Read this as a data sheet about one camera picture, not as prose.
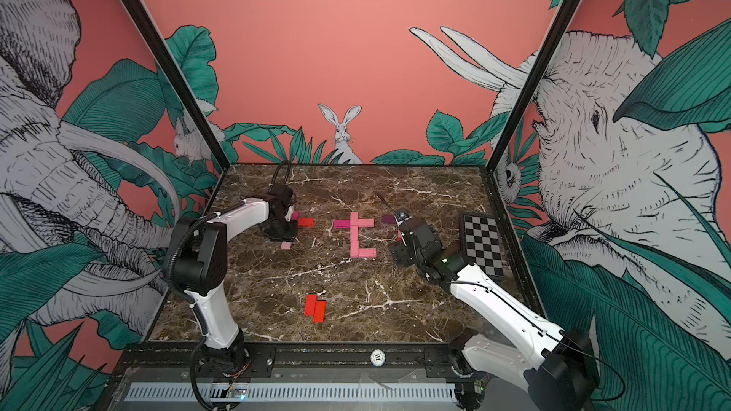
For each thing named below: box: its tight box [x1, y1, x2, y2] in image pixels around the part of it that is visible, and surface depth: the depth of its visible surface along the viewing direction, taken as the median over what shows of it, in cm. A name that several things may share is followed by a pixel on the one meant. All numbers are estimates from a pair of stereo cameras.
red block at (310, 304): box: [304, 293, 317, 316], surface depth 85 cm
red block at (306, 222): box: [298, 217, 316, 228], surface depth 104 cm
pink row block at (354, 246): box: [350, 235, 359, 258], surface depth 97 cm
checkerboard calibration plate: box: [459, 211, 505, 279], surface depth 99 cm
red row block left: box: [313, 300, 327, 323], surface depth 83 cm
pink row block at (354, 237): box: [349, 225, 359, 249], surface depth 100 cm
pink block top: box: [357, 218, 376, 228], surface depth 103 cm
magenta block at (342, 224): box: [334, 218, 351, 229], surface depth 103 cm
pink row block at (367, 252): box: [357, 247, 377, 258], surface depth 95 cm
